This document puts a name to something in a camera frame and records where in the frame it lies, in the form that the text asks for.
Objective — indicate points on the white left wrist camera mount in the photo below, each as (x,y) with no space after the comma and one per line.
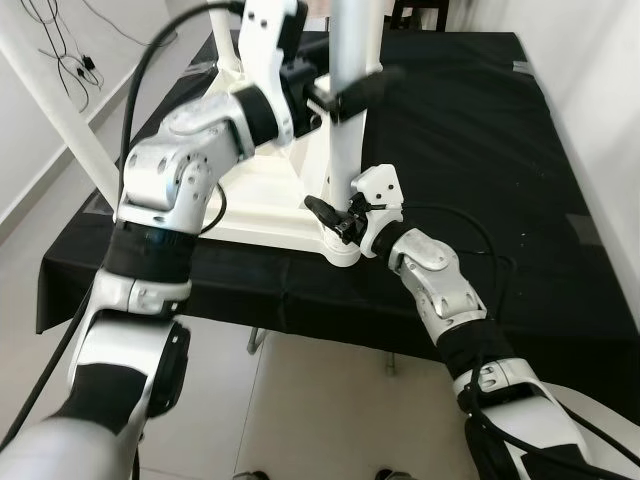
(262,40)

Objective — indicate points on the grey cloth label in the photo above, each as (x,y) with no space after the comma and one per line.
(525,68)

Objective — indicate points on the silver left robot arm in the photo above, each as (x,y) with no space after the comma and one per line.
(170,170)

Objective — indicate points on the grey tape patch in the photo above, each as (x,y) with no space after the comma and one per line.
(580,230)

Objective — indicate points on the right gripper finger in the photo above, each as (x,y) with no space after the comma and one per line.
(322,211)

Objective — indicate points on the silver robot leg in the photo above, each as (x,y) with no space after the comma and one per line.
(397,474)
(250,475)

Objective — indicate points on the black tablecloth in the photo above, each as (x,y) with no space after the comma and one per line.
(450,130)

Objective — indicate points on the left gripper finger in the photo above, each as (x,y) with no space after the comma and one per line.
(365,92)

